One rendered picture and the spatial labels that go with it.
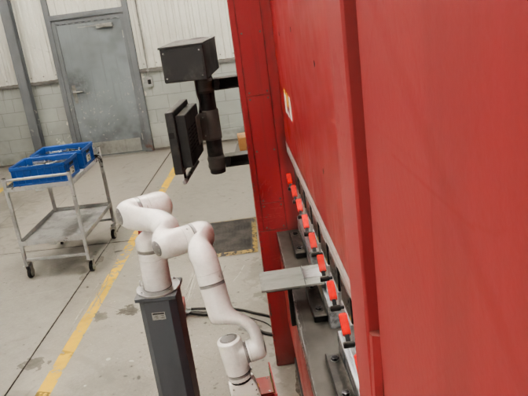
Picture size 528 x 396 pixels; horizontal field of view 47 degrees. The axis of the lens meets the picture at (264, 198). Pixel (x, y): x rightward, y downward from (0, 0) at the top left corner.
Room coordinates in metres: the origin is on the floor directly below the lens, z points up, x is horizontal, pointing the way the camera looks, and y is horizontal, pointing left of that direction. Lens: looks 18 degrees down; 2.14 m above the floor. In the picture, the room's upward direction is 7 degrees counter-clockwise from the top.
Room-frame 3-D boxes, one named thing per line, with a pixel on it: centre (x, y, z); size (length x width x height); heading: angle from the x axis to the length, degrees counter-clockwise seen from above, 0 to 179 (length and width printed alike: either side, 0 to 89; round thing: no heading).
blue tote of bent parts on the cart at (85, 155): (5.69, 1.85, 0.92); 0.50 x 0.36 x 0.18; 86
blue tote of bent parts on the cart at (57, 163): (5.27, 1.89, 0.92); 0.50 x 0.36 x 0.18; 86
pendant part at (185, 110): (3.54, 0.41, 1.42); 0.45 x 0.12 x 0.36; 174
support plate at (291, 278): (2.33, -0.07, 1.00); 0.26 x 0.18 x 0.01; 91
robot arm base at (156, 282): (2.40, 0.51, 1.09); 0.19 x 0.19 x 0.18
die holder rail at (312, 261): (2.89, -0.20, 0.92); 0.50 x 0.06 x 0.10; 1
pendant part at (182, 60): (3.58, 0.31, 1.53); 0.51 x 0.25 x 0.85; 174
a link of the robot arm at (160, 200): (2.41, 0.48, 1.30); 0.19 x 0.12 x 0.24; 120
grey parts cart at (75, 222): (5.44, 1.87, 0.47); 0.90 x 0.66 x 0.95; 176
